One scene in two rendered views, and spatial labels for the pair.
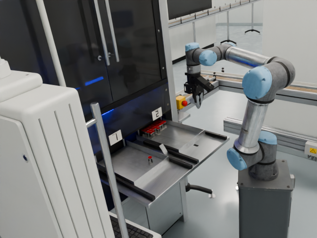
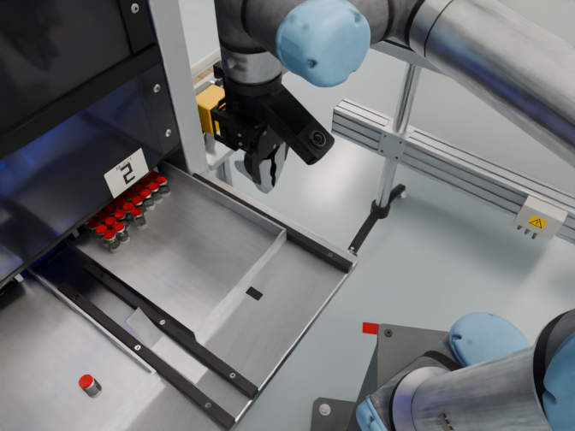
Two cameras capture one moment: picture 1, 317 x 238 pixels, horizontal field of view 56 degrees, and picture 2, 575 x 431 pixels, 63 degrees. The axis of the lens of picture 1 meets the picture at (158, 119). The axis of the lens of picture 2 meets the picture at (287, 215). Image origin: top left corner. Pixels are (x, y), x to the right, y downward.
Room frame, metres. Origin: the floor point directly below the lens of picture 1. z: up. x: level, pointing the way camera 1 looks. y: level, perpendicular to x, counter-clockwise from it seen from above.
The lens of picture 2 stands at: (1.05, -0.18, 1.62)
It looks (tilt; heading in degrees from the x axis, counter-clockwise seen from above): 51 degrees down; 350
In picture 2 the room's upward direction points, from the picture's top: straight up
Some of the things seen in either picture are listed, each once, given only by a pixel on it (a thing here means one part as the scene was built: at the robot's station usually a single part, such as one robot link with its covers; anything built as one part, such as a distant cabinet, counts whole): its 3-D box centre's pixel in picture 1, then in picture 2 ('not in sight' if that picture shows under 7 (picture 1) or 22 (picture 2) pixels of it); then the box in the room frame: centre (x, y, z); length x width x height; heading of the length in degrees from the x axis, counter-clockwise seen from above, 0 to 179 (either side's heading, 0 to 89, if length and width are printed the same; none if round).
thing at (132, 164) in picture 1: (130, 161); (20, 378); (1.38, 0.18, 0.90); 0.34 x 0.26 x 0.04; 44
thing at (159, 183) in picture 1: (161, 154); (138, 328); (1.45, 0.01, 0.87); 0.70 x 0.48 x 0.02; 134
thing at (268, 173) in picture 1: (263, 164); not in sight; (1.26, -0.51, 0.84); 0.15 x 0.15 x 0.10
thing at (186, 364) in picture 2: (171, 152); (166, 345); (1.39, -0.04, 0.91); 0.14 x 0.03 x 0.06; 45
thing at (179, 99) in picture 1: (179, 102); (210, 109); (1.88, -0.15, 1.00); 0.08 x 0.07 x 0.07; 44
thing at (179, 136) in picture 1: (170, 134); (175, 238); (1.61, -0.06, 0.90); 0.34 x 0.26 x 0.04; 45
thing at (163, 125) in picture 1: (156, 129); (135, 209); (1.69, 0.02, 0.90); 0.18 x 0.02 x 0.05; 135
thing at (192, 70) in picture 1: (193, 68); (251, 56); (1.54, -0.22, 1.32); 0.08 x 0.08 x 0.05
